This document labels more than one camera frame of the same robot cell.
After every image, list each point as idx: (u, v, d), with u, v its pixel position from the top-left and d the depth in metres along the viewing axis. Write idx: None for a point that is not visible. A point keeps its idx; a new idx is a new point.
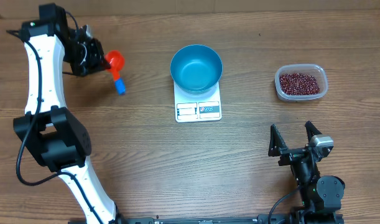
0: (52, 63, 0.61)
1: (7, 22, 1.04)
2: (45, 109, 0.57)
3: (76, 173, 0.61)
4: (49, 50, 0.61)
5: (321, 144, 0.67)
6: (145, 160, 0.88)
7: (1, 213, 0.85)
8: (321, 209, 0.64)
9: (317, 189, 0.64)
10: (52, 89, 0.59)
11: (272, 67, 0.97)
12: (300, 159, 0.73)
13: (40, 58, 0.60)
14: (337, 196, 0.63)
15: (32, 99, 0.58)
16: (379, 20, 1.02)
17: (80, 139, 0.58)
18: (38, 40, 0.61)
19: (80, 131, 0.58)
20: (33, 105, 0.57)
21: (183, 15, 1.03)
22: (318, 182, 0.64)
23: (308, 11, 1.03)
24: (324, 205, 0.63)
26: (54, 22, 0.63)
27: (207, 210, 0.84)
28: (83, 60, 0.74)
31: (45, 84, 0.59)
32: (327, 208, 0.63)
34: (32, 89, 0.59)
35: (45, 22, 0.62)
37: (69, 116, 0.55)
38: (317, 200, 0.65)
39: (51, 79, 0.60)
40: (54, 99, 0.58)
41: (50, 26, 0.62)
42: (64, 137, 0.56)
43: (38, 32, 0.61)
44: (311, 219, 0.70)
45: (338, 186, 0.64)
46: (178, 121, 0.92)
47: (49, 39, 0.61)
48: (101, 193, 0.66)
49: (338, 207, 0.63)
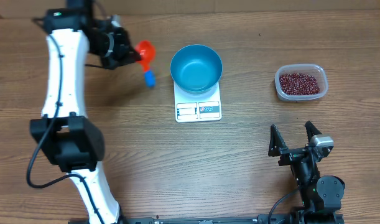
0: (74, 64, 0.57)
1: (7, 22, 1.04)
2: (63, 114, 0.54)
3: (85, 177, 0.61)
4: (73, 47, 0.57)
5: (321, 144, 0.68)
6: (145, 160, 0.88)
7: (1, 213, 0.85)
8: (321, 209, 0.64)
9: (317, 189, 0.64)
10: (73, 93, 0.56)
11: (272, 67, 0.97)
12: (300, 160, 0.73)
13: (61, 56, 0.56)
14: (337, 196, 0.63)
15: (50, 100, 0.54)
16: (379, 20, 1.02)
17: (95, 148, 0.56)
18: (62, 33, 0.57)
19: (96, 137, 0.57)
20: (52, 109, 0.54)
21: (183, 15, 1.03)
22: (318, 182, 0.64)
23: (308, 11, 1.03)
24: (324, 205, 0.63)
26: (79, 14, 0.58)
27: (207, 210, 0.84)
28: (108, 51, 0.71)
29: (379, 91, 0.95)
31: (65, 87, 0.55)
32: (327, 208, 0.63)
34: (51, 89, 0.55)
35: (72, 14, 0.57)
37: (87, 125, 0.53)
38: (317, 200, 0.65)
39: (73, 81, 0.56)
40: (73, 104, 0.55)
41: (77, 18, 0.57)
42: (81, 144, 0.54)
43: (63, 24, 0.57)
44: (311, 219, 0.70)
45: (338, 186, 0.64)
46: (178, 121, 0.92)
47: (74, 34, 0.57)
48: (106, 196, 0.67)
49: (338, 207, 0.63)
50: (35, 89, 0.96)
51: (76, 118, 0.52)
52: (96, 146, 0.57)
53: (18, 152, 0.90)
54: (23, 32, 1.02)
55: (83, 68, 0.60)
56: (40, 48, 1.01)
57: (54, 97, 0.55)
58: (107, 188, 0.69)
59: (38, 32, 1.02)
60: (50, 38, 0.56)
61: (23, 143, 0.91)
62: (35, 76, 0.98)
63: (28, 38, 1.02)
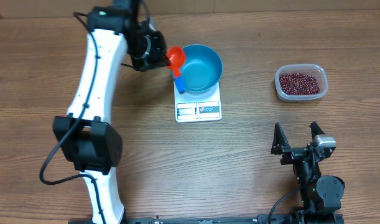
0: (107, 68, 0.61)
1: (7, 22, 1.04)
2: (87, 116, 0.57)
3: (97, 178, 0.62)
4: (110, 51, 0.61)
5: (323, 143, 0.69)
6: (145, 160, 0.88)
7: (1, 213, 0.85)
8: (321, 209, 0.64)
9: (317, 189, 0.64)
10: (101, 96, 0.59)
11: (272, 67, 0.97)
12: (301, 159, 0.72)
13: (98, 58, 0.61)
14: (337, 195, 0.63)
15: (80, 99, 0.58)
16: (379, 20, 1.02)
17: (111, 155, 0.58)
18: (103, 35, 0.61)
19: (114, 145, 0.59)
20: (78, 110, 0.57)
21: (183, 15, 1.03)
22: (317, 182, 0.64)
23: (308, 11, 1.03)
24: (324, 205, 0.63)
26: (125, 17, 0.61)
27: (208, 210, 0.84)
28: (145, 53, 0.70)
29: None
31: (96, 90, 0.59)
32: (327, 208, 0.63)
34: (81, 89, 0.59)
35: (116, 15, 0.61)
37: (109, 133, 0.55)
38: (317, 200, 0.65)
39: (104, 86, 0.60)
40: (100, 108, 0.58)
41: (119, 21, 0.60)
42: (98, 149, 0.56)
43: (108, 25, 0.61)
44: (311, 219, 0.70)
45: (338, 186, 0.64)
46: (178, 121, 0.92)
47: (114, 38, 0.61)
48: (114, 200, 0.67)
49: (338, 207, 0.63)
50: (35, 89, 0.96)
51: (101, 124, 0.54)
52: (112, 154, 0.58)
53: (18, 152, 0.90)
54: (23, 32, 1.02)
55: (115, 73, 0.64)
56: (40, 48, 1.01)
57: (83, 98, 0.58)
58: (116, 191, 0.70)
59: (38, 32, 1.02)
60: (90, 37, 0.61)
61: (23, 143, 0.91)
62: (35, 76, 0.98)
63: (28, 38, 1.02)
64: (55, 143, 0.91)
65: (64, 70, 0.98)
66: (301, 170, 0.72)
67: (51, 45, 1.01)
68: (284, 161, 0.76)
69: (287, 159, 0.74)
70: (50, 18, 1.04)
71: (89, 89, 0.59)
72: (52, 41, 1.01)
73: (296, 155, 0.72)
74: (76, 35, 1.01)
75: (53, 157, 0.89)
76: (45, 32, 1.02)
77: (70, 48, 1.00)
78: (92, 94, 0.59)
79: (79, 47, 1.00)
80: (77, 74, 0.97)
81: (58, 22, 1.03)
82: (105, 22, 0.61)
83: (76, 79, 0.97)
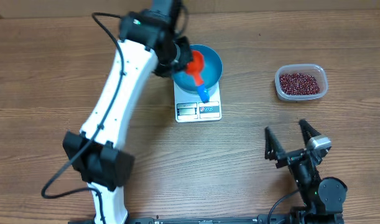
0: (132, 87, 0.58)
1: (6, 21, 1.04)
2: (100, 137, 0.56)
3: (102, 191, 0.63)
4: (137, 68, 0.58)
5: (319, 145, 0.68)
6: (145, 160, 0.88)
7: (2, 213, 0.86)
8: (322, 211, 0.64)
9: (319, 193, 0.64)
10: (119, 119, 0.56)
11: (272, 68, 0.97)
12: (297, 162, 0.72)
13: (124, 74, 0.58)
14: (339, 200, 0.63)
15: (97, 116, 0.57)
16: (379, 20, 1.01)
17: (119, 178, 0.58)
18: (132, 48, 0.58)
19: (123, 168, 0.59)
20: (91, 129, 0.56)
21: None
22: (319, 185, 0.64)
23: (308, 10, 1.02)
24: (325, 208, 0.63)
26: (160, 30, 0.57)
27: (208, 210, 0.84)
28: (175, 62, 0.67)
29: None
31: (114, 110, 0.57)
32: (328, 212, 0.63)
34: (99, 107, 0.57)
35: (152, 27, 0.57)
37: (119, 159, 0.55)
38: (318, 203, 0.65)
39: (123, 107, 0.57)
40: (115, 132, 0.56)
41: (153, 35, 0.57)
42: (106, 172, 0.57)
43: (140, 37, 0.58)
44: (311, 219, 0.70)
45: (340, 190, 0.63)
46: (178, 121, 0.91)
47: (144, 53, 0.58)
48: (117, 208, 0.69)
49: (339, 211, 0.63)
50: (35, 89, 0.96)
51: (112, 150, 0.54)
52: (120, 177, 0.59)
53: (18, 152, 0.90)
54: (23, 32, 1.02)
55: (137, 92, 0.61)
56: (40, 48, 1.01)
57: (99, 116, 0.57)
58: (120, 199, 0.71)
59: (38, 32, 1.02)
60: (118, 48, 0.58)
61: (23, 143, 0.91)
62: (35, 76, 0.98)
63: (28, 38, 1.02)
64: (55, 143, 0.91)
65: (64, 70, 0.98)
66: (299, 173, 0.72)
67: (51, 45, 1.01)
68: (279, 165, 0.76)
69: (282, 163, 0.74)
70: (50, 18, 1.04)
71: (109, 107, 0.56)
72: (52, 41, 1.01)
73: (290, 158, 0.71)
74: (76, 35, 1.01)
75: (53, 157, 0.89)
76: (45, 32, 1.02)
77: (70, 48, 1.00)
78: (110, 114, 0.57)
79: (78, 47, 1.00)
80: (77, 74, 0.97)
81: (58, 22, 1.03)
82: (138, 32, 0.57)
83: (76, 79, 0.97)
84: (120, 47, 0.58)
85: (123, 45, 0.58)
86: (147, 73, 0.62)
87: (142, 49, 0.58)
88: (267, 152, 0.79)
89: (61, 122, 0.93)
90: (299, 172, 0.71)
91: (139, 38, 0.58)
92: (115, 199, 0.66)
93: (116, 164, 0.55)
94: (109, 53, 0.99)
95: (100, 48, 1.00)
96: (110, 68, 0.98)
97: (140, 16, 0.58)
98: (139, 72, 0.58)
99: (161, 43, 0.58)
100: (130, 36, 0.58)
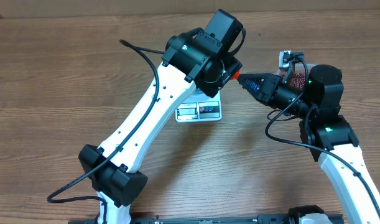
0: (162, 114, 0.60)
1: (7, 21, 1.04)
2: (116, 158, 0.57)
3: (107, 201, 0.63)
4: (171, 96, 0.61)
5: (283, 52, 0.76)
6: (145, 160, 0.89)
7: (1, 213, 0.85)
8: (322, 98, 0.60)
9: (313, 78, 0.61)
10: (139, 144, 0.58)
11: (272, 67, 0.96)
12: (277, 87, 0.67)
13: (157, 100, 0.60)
14: (336, 78, 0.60)
15: (120, 135, 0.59)
16: (379, 19, 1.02)
17: (126, 201, 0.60)
18: (169, 74, 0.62)
19: (134, 192, 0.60)
20: (110, 149, 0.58)
21: (183, 15, 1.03)
22: (312, 71, 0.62)
23: (308, 11, 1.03)
24: (324, 86, 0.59)
26: (206, 58, 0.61)
27: (207, 210, 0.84)
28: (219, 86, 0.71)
29: None
31: (137, 135, 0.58)
32: (329, 91, 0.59)
34: (123, 127, 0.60)
35: (199, 56, 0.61)
37: (129, 186, 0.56)
38: (314, 93, 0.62)
39: (145, 134, 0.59)
40: (132, 157, 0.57)
41: (198, 66, 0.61)
42: (114, 194, 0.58)
43: (186, 63, 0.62)
44: (320, 126, 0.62)
45: (335, 72, 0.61)
46: (178, 121, 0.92)
47: (182, 83, 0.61)
48: (120, 218, 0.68)
49: (340, 89, 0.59)
50: (34, 88, 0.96)
51: (124, 176, 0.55)
52: (127, 200, 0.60)
53: (18, 152, 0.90)
54: (23, 32, 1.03)
55: (164, 121, 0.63)
56: (40, 48, 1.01)
57: (122, 137, 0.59)
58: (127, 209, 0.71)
59: (38, 32, 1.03)
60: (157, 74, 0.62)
61: (23, 143, 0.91)
62: (35, 76, 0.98)
63: (27, 38, 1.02)
64: (54, 143, 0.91)
65: (64, 70, 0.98)
66: (282, 98, 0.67)
67: (51, 45, 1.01)
68: (267, 98, 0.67)
69: (268, 92, 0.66)
70: (51, 18, 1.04)
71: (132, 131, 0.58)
72: (52, 41, 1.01)
73: (274, 80, 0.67)
74: (76, 34, 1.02)
75: (53, 157, 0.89)
76: (45, 31, 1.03)
77: (70, 48, 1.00)
78: (131, 139, 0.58)
79: (78, 47, 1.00)
80: (77, 74, 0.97)
81: (57, 22, 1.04)
82: (185, 58, 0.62)
83: (76, 79, 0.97)
84: (160, 71, 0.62)
85: (163, 68, 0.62)
86: (178, 104, 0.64)
87: (181, 77, 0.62)
88: (253, 93, 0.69)
89: (61, 121, 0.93)
90: (282, 95, 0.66)
91: (183, 65, 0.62)
92: (120, 211, 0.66)
93: (124, 190, 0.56)
94: (109, 53, 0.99)
95: (100, 48, 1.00)
96: (110, 66, 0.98)
97: (190, 42, 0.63)
98: (172, 101, 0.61)
99: (205, 71, 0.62)
100: (176, 61, 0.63)
